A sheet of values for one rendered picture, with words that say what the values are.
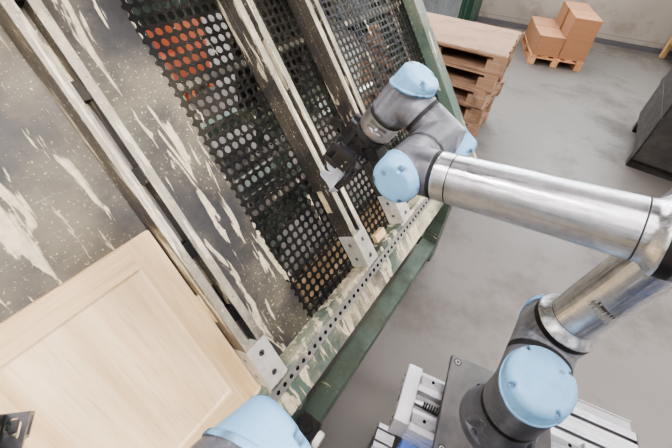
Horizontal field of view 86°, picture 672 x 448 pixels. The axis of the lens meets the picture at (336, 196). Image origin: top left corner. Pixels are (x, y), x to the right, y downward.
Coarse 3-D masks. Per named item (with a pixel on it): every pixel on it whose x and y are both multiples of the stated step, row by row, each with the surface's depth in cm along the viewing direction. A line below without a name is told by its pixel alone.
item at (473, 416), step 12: (480, 384) 77; (468, 396) 77; (480, 396) 72; (468, 408) 74; (480, 408) 71; (468, 420) 74; (480, 420) 71; (468, 432) 73; (480, 432) 71; (492, 432) 69; (480, 444) 71; (492, 444) 69; (504, 444) 68; (516, 444) 67; (528, 444) 69
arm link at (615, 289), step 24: (600, 264) 60; (624, 264) 55; (576, 288) 63; (600, 288) 58; (624, 288) 55; (648, 288) 53; (528, 312) 73; (552, 312) 68; (576, 312) 63; (600, 312) 59; (624, 312) 57; (528, 336) 69; (552, 336) 66; (576, 336) 65; (600, 336) 68; (576, 360) 68
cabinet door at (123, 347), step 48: (144, 240) 77; (96, 288) 70; (144, 288) 76; (0, 336) 60; (48, 336) 65; (96, 336) 70; (144, 336) 76; (192, 336) 82; (0, 384) 60; (48, 384) 64; (96, 384) 69; (144, 384) 75; (192, 384) 81; (240, 384) 89; (48, 432) 63; (96, 432) 68; (144, 432) 74; (192, 432) 80
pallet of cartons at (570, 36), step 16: (560, 16) 555; (576, 16) 489; (592, 16) 495; (528, 32) 576; (544, 32) 517; (560, 32) 522; (576, 32) 494; (592, 32) 488; (528, 48) 545; (544, 48) 515; (560, 48) 510; (576, 48) 505; (576, 64) 514
